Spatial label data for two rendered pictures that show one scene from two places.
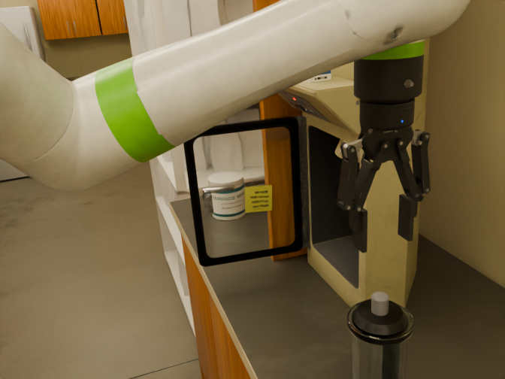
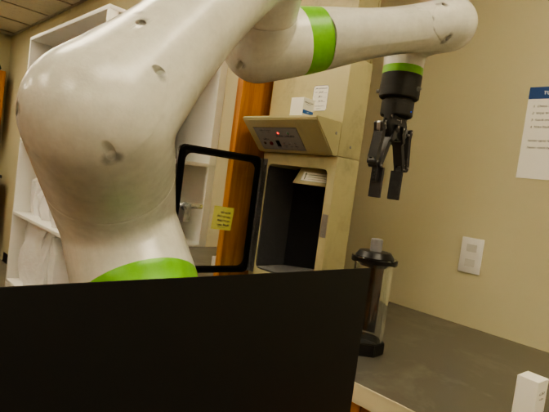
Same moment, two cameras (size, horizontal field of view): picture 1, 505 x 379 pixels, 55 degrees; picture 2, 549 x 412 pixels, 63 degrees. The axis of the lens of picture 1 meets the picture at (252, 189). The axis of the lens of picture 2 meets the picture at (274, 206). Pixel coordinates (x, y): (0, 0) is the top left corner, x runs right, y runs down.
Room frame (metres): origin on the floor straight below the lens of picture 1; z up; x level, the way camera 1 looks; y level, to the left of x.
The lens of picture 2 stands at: (-0.16, 0.52, 1.31)
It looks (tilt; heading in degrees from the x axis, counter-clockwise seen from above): 3 degrees down; 333
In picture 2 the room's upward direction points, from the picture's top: 8 degrees clockwise
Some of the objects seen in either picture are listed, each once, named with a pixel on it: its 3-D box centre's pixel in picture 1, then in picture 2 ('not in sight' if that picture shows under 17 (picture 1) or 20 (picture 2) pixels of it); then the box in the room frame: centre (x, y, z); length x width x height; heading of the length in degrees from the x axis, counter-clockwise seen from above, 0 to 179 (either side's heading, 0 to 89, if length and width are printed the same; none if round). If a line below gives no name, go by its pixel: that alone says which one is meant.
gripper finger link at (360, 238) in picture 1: (360, 228); (376, 181); (0.66, -0.16, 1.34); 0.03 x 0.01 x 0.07; 17
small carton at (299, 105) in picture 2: (315, 65); (301, 109); (1.04, -0.15, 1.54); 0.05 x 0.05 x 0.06; 19
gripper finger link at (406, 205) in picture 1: (406, 217); (395, 185); (0.68, -0.24, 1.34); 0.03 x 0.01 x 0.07; 17
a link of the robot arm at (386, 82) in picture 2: (385, 77); (398, 88); (0.67, -0.20, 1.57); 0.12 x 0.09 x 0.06; 17
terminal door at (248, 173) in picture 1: (246, 194); (215, 212); (1.21, 0.02, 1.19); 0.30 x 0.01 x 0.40; 100
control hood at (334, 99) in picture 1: (306, 99); (287, 135); (1.08, -0.14, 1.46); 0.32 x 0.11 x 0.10; 17
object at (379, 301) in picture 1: (379, 312); (375, 252); (0.67, -0.20, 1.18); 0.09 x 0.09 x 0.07
